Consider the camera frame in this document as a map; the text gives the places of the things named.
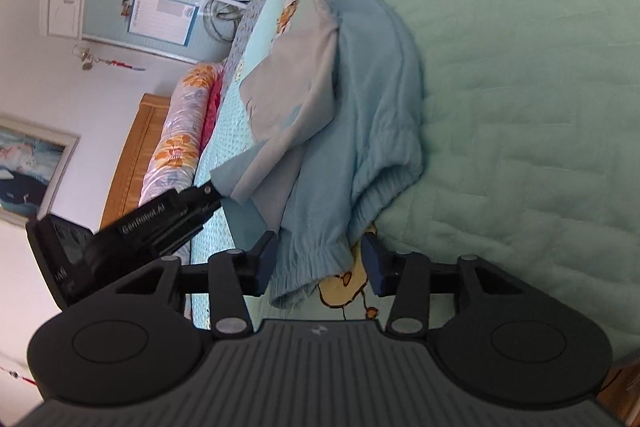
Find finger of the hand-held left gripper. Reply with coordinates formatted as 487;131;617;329
176;181;223;229

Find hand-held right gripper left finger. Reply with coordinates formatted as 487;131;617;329
116;231;278;339

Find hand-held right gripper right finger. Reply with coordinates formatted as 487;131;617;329
361;232;523;339

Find light blue shorts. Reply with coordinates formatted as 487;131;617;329
270;0;426;308

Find wooden headboard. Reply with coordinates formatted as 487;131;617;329
100;93;173;230

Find red pillow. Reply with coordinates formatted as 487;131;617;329
202;77;223;148

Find red hanging knot ornament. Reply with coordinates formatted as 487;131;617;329
95;57;146;72

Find green bee-print quilt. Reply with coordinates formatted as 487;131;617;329
190;0;640;343

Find framed wall picture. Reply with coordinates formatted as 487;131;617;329
0;117;81;228

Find wall lamp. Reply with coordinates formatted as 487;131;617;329
72;44;98;72

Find blue-framed wall chart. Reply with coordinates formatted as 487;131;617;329
126;0;201;48

